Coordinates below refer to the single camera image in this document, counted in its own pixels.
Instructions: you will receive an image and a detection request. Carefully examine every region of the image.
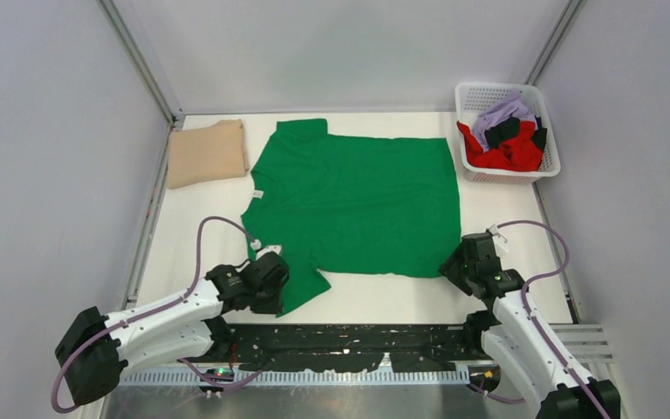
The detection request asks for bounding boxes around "green t shirt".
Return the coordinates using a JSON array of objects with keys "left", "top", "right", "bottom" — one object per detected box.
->
[{"left": 241, "top": 119, "right": 461, "bottom": 313}]

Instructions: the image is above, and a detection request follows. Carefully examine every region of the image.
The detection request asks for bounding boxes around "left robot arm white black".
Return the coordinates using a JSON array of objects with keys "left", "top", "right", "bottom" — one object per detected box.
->
[{"left": 53, "top": 252, "right": 290, "bottom": 407}]

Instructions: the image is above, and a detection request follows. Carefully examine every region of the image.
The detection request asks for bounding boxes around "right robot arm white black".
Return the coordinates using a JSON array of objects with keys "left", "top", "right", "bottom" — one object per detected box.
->
[{"left": 439, "top": 231, "right": 622, "bottom": 418}]

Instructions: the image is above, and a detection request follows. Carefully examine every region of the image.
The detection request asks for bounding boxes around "red t shirt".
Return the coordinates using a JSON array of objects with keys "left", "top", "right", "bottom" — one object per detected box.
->
[{"left": 456, "top": 121, "right": 544, "bottom": 172}]

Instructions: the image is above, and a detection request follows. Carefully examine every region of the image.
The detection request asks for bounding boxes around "black t shirt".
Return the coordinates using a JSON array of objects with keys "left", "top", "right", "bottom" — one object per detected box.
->
[{"left": 484, "top": 117, "right": 548, "bottom": 151}]

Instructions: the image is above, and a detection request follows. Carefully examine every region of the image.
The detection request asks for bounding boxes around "folded beige t shirt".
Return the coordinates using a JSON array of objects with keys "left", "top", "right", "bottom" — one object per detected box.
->
[{"left": 167, "top": 120, "right": 250, "bottom": 189}]

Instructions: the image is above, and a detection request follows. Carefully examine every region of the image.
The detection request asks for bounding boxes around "lilac t shirt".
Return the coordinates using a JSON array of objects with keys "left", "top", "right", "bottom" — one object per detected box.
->
[{"left": 471, "top": 89, "right": 538, "bottom": 152}]

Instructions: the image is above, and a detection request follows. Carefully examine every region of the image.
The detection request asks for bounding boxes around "white plastic laundry basket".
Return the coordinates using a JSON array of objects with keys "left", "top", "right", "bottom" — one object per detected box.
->
[{"left": 455, "top": 82, "right": 561, "bottom": 184}]

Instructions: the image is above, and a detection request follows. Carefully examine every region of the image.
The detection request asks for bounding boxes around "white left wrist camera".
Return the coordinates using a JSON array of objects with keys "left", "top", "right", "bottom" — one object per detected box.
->
[{"left": 250, "top": 239, "right": 283, "bottom": 260}]

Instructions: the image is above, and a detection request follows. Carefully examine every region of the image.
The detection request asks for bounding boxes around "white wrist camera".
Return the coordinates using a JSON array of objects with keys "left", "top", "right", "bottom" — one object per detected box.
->
[
  {"left": 250, "top": 239, "right": 283, "bottom": 260},
  {"left": 487, "top": 224, "right": 510, "bottom": 254}
]

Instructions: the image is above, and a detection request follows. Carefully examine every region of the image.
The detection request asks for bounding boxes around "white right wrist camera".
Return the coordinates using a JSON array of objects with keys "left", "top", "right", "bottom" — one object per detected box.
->
[{"left": 487, "top": 224, "right": 510, "bottom": 254}]

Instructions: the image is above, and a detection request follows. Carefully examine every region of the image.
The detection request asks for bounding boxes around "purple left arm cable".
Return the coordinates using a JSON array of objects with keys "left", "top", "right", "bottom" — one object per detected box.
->
[{"left": 51, "top": 216, "right": 267, "bottom": 416}]

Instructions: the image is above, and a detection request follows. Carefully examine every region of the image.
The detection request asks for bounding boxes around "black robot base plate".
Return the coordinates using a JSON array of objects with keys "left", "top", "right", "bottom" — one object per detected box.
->
[{"left": 190, "top": 324, "right": 491, "bottom": 373}]

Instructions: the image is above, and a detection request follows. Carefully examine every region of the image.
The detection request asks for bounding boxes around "white slotted cable duct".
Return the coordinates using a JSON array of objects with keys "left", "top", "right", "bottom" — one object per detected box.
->
[{"left": 120, "top": 366, "right": 470, "bottom": 387}]

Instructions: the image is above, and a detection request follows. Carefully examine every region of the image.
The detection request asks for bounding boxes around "left aluminium frame post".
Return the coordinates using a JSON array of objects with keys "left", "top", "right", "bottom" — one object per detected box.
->
[{"left": 97, "top": 0, "right": 185, "bottom": 127}]

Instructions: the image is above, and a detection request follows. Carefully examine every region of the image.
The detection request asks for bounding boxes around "aluminium frame post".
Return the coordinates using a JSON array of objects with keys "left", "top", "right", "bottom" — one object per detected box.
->
[
  {"left": 97, "top": 0, "right": 185, "bottom": 127},
  {"left": 524, "top": 0, "right": 588, "bottom": 86}
]

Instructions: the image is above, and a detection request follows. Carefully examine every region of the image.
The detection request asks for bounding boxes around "right aluminium frame post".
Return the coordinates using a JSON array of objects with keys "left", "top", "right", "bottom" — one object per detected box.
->
[{"left": 524, "top": 0, "right": 588, "bottom": 86}]

